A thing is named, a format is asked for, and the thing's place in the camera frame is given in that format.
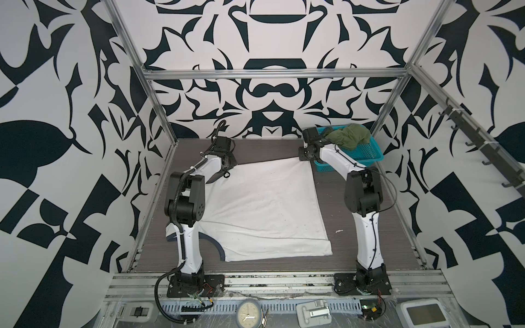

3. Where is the round analog clock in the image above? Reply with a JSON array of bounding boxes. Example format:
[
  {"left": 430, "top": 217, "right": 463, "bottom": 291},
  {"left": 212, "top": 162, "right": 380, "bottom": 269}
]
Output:
[{"left": 236, "top": 299, "right": 263, "bottom": 328}]

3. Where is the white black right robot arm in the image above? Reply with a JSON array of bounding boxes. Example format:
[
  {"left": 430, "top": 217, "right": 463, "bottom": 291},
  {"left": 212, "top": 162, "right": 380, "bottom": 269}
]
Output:
[{"left": 299, "top": 127, "right": 390, "bottom": 296}]

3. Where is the black wall hook rail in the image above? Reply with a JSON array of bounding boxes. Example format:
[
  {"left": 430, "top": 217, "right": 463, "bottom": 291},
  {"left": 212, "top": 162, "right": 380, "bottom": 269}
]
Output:
[{"left": 440, "top": 97, "right": 524, "bottom": 198}]

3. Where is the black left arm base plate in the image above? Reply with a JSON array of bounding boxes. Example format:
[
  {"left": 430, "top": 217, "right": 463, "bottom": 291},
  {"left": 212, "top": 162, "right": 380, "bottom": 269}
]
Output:
[{"left": 167, "top": 273, "right": 225, "bottom": 298}]

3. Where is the white plastic latch device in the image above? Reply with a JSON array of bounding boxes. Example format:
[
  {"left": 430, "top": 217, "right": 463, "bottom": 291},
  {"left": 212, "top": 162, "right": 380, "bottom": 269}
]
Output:
[{"left": 296, "top": 300, "right": 332, "bottom": 328}]

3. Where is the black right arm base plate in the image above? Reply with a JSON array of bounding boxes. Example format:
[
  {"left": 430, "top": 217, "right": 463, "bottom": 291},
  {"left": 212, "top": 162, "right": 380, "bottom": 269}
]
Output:
[{"left": 334, "top": 270, "right": 392, "bottom": 296}]

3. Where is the teal plastic basket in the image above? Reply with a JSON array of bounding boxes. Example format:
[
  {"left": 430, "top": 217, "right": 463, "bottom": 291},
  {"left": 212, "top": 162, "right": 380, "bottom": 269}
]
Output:
[{"left": 314, "top": 125, "right": 384, "bottom": 172}]

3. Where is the grey switch box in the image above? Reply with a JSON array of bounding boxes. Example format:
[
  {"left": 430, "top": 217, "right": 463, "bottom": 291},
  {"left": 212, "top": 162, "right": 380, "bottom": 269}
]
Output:
[{"left": 118, "top": 302, "right": 159, "bottom": 323}]

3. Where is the white digital display device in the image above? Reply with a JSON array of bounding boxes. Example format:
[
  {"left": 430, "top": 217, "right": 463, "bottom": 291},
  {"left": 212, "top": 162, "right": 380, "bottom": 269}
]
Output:
[{"left": 396, "top": 299, "right": 451, "bottom": 328}]

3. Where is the aluminium cage frame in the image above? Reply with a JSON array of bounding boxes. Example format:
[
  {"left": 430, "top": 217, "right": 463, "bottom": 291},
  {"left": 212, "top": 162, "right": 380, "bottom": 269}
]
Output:
[{"left": 110, "top": 1, "right": 524, "bottom": 275}]

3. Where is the green tank top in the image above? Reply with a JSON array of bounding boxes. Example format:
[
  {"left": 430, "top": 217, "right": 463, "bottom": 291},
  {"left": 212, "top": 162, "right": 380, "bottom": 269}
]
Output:
[{"left": 325, "top": 124, "right": 371, "bottom": 150}]

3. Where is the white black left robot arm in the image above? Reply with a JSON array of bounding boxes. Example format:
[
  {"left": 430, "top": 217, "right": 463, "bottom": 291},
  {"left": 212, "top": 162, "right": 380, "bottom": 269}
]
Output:
[{"left": 164, "top": 137, "right": 237, "bottom": 294}]

